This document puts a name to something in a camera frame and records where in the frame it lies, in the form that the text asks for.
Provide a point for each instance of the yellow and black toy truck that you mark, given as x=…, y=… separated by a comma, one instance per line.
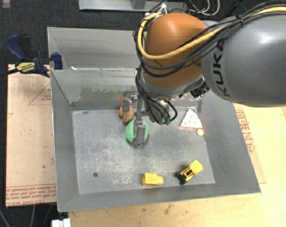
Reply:
x=191, y=170

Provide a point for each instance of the brown cardboard board, red print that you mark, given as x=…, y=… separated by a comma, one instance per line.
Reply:
x=29, y=131

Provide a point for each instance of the grey metal bin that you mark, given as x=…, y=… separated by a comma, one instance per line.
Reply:
x=105, y=155

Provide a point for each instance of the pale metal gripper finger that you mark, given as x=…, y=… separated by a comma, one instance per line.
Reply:
x=126, y=106
x=140, y=132

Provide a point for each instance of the orange toy food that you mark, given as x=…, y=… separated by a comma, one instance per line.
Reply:
x=127, y=117

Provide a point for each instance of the yellow toy block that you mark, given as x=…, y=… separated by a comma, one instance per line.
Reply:
x=151, y=180

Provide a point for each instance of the green ball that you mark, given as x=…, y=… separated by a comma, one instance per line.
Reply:
x=129, y=132

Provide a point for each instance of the small cream round piece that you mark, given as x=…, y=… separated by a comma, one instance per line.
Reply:
x=200, y=132

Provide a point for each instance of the black cylinder on white bracket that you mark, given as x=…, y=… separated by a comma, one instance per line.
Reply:
x=199, y=90

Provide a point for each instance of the white dotted triangular pad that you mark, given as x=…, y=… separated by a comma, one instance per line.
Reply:
x=190, y=120

